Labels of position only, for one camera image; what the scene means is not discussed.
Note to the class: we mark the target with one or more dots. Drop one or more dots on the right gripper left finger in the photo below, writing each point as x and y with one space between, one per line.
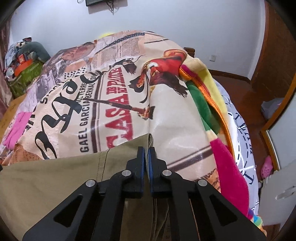
93 211

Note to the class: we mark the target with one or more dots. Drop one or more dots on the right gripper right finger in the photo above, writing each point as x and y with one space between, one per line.
197 210

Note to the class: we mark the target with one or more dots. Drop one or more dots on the olive green pants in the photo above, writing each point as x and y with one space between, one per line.
31 189

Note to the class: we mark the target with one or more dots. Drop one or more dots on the white appliance with stickers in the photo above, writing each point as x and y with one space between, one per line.
277 197

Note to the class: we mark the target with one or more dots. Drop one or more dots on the pink slipper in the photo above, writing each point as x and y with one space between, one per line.
267 168

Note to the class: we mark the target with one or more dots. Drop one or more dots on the white sliding wardrobe door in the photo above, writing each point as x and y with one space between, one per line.
279 131

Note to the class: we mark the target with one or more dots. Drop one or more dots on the pink folded garment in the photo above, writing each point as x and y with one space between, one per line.
16 130

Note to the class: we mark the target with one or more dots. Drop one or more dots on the wooden lap desk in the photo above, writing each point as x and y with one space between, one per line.
9 114

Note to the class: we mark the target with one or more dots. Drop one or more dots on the printed newspaper pattern blanket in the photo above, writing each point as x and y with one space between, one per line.
128 86

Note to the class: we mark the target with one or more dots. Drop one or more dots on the colourful striped fleece blanket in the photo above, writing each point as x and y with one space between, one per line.
235 173

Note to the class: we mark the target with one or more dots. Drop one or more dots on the striped red gold curtain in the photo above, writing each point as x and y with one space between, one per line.
5 94

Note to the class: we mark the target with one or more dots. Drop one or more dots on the green storage bag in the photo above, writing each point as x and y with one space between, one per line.
20 84

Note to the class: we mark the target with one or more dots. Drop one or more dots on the wooden door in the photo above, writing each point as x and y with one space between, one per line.
275 68

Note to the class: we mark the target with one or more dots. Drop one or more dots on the orange box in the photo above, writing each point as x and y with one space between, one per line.
22 67

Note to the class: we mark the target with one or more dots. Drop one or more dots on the grey neck pillow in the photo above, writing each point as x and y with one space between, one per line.
37 50

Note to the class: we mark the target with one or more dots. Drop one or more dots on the yellow foam bed guard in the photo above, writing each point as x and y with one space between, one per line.
105 35

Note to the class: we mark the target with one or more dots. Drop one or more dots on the wall power socket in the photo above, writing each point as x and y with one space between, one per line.
212 58

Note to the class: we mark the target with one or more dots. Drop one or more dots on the small black wall monitor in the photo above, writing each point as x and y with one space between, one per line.
93 2

